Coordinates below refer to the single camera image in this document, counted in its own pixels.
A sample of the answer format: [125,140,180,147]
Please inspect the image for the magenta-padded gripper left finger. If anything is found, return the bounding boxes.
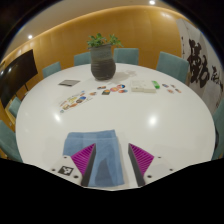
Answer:
[49,143,97,188]

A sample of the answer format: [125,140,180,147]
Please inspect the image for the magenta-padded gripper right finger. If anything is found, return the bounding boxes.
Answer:
[127,143,176,187]

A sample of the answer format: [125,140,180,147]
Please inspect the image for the blue towel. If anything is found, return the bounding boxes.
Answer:
[62,129,125,188]

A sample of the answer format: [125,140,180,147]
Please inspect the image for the sheet of colourful stickers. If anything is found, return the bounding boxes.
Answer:
[59,90,94,114]

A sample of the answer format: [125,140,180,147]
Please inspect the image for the white flat box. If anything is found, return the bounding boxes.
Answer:
[130,79,157,94]

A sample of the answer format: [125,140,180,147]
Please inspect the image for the grey flat pad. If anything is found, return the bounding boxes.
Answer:
[58,79,81,88]

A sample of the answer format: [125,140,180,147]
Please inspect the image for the potted plant in grey pot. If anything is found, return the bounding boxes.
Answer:
[86,32,124,81]

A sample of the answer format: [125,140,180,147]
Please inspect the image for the teal chairs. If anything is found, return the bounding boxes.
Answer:
[0,47,224,163]

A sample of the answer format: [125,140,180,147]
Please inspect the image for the white calligraphy panel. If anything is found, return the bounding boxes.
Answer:
[175,18,224,114]

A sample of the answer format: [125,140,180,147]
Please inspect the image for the black wall screen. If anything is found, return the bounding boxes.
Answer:
[0,49,38,108]

